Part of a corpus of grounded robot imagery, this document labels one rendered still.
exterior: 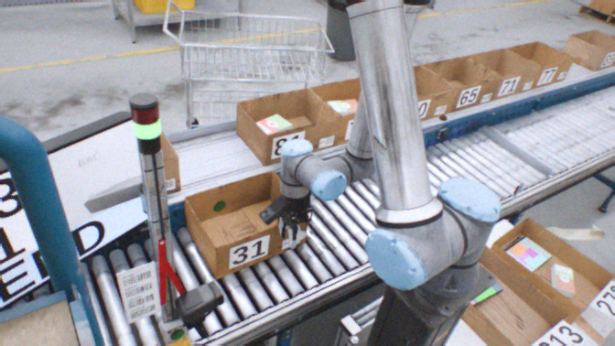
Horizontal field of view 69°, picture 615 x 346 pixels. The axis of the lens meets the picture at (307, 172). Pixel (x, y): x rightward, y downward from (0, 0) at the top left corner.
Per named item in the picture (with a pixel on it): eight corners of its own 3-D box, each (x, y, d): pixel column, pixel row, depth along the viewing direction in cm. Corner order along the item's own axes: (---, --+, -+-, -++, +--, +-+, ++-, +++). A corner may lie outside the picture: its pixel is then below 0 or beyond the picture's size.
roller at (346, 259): (350, 279, 176) (353, 271, 173) (285, 199, 208) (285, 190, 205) (361, 275, 178) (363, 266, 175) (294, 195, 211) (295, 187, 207)
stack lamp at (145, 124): (138, 141, 83) (134, 113, 80) (130, 127, 86) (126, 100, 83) (165, 135, 86) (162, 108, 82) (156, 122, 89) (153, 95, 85)
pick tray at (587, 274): (570, 327, 165) (584, 311, 158) (483, 258, 186) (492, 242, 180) (603, 291, 180) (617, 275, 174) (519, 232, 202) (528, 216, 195)
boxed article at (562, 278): (551, 292, 176) (555, 286, 174) (550, 268, 186) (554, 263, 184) (570, 298, 174) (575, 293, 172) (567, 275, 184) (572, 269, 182)
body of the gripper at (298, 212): (312, 222, 145) (314, 192, 138) (289, 231, 141) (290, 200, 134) (299, 210, 150) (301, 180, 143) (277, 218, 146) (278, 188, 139)
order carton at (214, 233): (215, 280, 162) (215, 249, 152) (185, 227, 180) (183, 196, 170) (306, 243, 181) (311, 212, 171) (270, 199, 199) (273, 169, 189)
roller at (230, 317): (230, 337, 151) (230, 329, 148) (175, 234, 183) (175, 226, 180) (243, 330, 153) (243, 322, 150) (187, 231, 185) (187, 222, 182)
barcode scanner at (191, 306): (228, 314, 124) (223, 293, 117) (188, 336, 120) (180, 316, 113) (219, 297, 129) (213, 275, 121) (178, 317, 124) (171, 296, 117)
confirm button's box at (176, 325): (166, 347, 123) (164, 333, 119) (162, 338, 125) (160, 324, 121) (189, 336, 126) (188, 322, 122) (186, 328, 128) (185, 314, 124)
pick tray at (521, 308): (510, 369, 148) (522, 353, 142) (426, 285, 172) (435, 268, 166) (556, 331, 162) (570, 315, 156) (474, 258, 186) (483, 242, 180)
